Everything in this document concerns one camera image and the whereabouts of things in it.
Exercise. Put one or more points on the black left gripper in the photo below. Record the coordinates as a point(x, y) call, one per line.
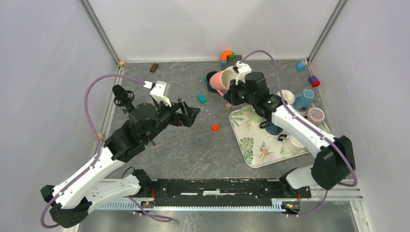
point(181, 119)

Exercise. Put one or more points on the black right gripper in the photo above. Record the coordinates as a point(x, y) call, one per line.
point(230, 94)

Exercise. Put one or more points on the pink mug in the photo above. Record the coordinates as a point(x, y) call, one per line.
point(221, 80)

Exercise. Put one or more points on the dark green mug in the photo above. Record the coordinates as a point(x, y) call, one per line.
point(207, 81)

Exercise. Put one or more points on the dark blue mug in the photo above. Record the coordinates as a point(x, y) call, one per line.
point(271, 128)

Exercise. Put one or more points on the light green mug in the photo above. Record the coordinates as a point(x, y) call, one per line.
point(250, 115)

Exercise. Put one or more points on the white ribbed mug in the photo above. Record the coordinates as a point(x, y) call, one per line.
point(290, 145)

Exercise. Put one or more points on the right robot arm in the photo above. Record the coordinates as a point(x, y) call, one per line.
point(334, 159)

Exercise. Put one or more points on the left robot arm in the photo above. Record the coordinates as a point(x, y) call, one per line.
point(72, 200)

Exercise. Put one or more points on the cream upside-down mug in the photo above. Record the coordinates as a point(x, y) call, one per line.
point(288, 96)

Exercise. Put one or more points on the light blue mug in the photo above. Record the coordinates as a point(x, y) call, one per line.
point(303, 100)

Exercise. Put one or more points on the lilac mug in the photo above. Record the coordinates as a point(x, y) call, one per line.
point(315, 115)

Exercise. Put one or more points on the teal rectangular block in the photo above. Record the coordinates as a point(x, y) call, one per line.
point(201, 98)

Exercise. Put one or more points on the small tan wooden cube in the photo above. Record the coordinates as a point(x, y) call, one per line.
point(228, 106)

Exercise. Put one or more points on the grey lego baseplate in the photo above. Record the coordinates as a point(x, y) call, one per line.
point(230, 61)

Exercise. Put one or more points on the red cube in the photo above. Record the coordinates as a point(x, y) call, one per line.
point(215, 127)

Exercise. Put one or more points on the orange curved lego brick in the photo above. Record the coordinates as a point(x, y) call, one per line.
point(226, 54)

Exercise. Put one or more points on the brown block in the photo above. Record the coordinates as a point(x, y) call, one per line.
point(154, 67)

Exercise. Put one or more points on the floral white tray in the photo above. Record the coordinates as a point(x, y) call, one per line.
point(258, 147)

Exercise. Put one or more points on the light blue block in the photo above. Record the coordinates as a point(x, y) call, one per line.
point(301, 65)

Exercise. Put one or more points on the purple and red block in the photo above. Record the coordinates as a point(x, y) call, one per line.
point(314, 81)

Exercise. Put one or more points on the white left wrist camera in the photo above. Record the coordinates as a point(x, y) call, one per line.
point(160, 92)

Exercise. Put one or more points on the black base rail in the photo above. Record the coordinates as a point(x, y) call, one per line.
point(219, 192)

